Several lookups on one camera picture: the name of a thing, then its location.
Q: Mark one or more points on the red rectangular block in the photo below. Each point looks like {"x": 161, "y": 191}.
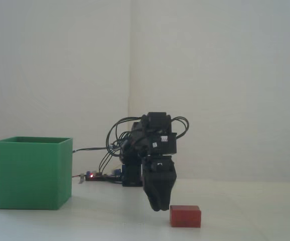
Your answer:
{"x": 185, "y": 216}

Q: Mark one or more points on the green square plastic bin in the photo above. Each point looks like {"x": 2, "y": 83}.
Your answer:
{"x": 27, "y": 175}

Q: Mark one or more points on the grey metal clamp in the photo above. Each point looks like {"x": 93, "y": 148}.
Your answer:
{"x": 81, "y": 178}

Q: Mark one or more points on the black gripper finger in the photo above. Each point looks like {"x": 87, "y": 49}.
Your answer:
{"x": 153, "y": 193}
{"x": 167, "y": 190}

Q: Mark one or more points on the blue circuit board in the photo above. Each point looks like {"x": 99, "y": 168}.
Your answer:
{"x": 97, "y": 174}

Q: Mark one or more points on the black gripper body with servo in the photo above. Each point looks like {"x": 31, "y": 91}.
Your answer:
{"x": 158, "y": 167}

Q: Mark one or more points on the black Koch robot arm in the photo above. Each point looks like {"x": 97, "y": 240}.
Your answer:
{"x": 157, "y": 130}

